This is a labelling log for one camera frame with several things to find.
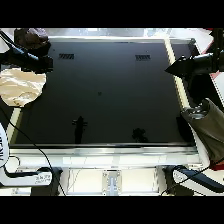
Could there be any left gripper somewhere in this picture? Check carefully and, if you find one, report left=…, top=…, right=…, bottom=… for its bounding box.
left=31, top=54, right=55, bottom=75

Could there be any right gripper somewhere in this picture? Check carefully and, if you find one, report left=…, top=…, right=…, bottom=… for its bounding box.
left=179, top=55, right=198, bottom=79

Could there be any dark brown garment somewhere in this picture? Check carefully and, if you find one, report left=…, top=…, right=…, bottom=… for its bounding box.
left=14, top=28, right=52, bottom=52

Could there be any cream garment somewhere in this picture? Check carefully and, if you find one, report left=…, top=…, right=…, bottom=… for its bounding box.
left=0, top=67, right=47, bottom=108

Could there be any grey garment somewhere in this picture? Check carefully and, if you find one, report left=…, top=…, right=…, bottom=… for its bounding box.
left=180, top=97, right=224, bottom=165

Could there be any black cable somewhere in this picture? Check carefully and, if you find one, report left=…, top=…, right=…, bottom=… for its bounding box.
left=0, top=105, right=67, bottom=197
left=159, top=159, right=224, bottom=197

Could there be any silver frame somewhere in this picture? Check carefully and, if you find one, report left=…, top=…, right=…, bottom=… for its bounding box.
left=0, top=142, right=224, bottom=197

